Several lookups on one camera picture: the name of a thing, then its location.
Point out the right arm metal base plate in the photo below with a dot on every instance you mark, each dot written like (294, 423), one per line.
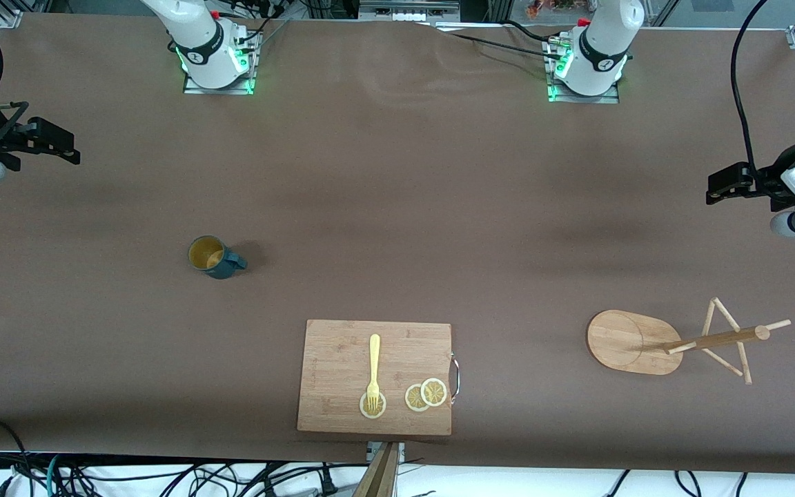
(218, 90)

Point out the lemon slice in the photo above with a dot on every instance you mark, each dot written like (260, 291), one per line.
(412, 400)
(433, 392)
(373, 414)

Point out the yellow plastic fork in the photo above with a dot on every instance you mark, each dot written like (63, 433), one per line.
(374, 352)

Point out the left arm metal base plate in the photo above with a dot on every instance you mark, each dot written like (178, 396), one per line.
(604, 99)

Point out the grey power strip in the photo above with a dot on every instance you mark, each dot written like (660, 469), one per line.
(408, 10)

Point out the black power plug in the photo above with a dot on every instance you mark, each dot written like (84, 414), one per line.
(328, 486)

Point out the wooden mug rack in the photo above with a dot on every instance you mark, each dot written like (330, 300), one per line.
(622, 342)

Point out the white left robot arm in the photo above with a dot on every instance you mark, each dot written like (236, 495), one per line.
(597, 55)

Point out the brown table cover sheet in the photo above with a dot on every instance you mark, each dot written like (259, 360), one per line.
(397, 172)

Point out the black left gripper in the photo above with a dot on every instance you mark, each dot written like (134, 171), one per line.
(769, 184)

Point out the metal post bracket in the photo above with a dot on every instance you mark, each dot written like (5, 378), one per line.
(372, 450)

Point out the teal mug yellow inside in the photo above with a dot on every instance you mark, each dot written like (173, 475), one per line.
(223, 266)

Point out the wooden camera post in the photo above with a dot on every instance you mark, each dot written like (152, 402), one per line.
(380, 476)

